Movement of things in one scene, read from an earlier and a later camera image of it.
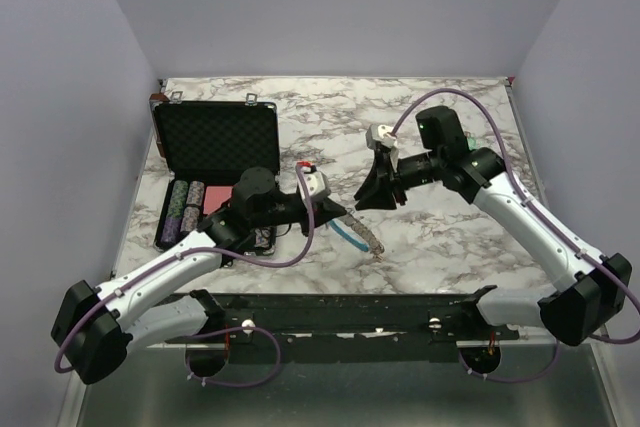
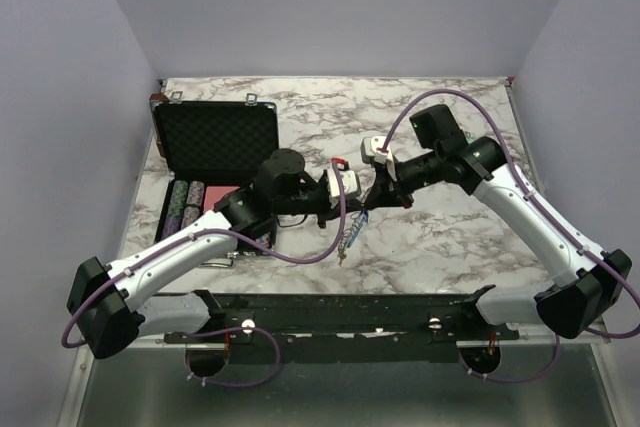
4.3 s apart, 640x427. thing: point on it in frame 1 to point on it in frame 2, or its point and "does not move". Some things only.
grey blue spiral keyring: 349,226 to 347,235
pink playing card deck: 214,196 does not move
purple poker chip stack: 184,210 does not move
